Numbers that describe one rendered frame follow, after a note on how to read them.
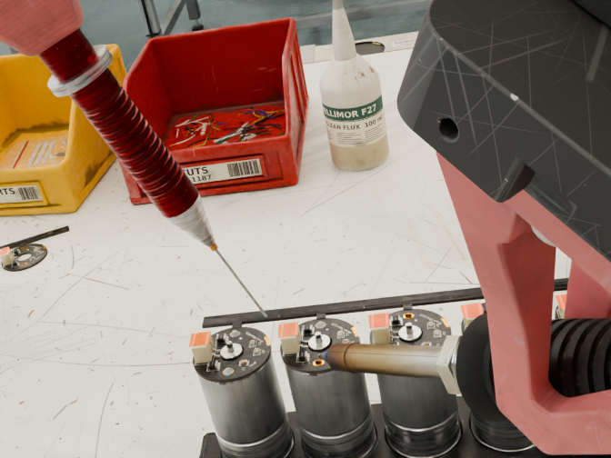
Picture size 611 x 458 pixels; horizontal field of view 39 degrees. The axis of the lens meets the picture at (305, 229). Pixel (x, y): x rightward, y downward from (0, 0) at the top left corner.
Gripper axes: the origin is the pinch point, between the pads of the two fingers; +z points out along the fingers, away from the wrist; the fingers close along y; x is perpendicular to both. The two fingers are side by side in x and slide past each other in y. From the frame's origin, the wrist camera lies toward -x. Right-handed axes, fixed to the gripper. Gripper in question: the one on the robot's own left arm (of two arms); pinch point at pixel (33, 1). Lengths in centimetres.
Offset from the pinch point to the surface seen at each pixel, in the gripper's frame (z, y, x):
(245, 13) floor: 107, 300, -30
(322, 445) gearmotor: 16.0, -0.1, 1.0
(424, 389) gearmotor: 15.1, -1.3, -2.7
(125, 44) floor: 92, 302, 15
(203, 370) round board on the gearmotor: 12.1, 1.4, 2.7
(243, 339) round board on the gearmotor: 12.5, 2.3, 1.2
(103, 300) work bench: 16.9, 16.8, 7.8
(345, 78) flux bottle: 16.4, 21.8, -8.7
